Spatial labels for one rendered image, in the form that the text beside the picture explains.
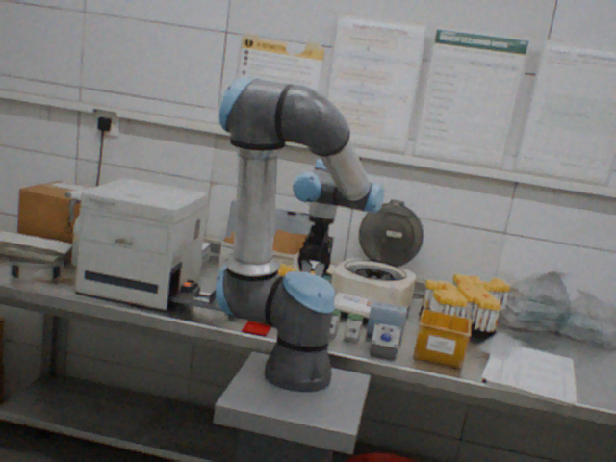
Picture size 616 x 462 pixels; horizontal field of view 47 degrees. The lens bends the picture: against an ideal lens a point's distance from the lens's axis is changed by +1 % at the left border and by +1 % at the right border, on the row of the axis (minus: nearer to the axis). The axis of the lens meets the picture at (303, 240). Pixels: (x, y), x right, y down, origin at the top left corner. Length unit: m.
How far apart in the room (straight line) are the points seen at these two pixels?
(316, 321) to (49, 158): 1.56
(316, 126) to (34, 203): 1.36
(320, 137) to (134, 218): 0.74
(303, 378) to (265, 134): 0.53
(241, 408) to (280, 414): 0.08
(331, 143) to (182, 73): 1.22
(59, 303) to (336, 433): 0.98
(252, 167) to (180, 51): 1.16
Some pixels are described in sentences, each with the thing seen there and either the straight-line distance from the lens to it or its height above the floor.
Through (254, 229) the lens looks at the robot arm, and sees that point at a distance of 1.49.
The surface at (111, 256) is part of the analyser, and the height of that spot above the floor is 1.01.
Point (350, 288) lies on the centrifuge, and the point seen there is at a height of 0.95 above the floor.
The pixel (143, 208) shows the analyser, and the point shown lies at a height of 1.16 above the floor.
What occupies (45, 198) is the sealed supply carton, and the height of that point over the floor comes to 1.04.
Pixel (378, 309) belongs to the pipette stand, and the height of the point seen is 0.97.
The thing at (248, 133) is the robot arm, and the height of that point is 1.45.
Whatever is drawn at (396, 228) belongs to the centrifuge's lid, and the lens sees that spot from 2.41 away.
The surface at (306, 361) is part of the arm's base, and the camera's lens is 1.53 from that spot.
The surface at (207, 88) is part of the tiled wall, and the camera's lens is 2.53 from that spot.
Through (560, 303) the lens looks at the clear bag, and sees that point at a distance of 2.41.
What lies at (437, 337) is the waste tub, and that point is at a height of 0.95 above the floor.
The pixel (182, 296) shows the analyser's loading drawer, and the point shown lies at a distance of 2.01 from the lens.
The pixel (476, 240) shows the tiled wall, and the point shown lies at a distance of 2.46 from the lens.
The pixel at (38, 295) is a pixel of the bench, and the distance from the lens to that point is 2.12.
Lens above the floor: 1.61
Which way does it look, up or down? 14 degrees down
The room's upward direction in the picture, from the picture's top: 8 degrees clockwise
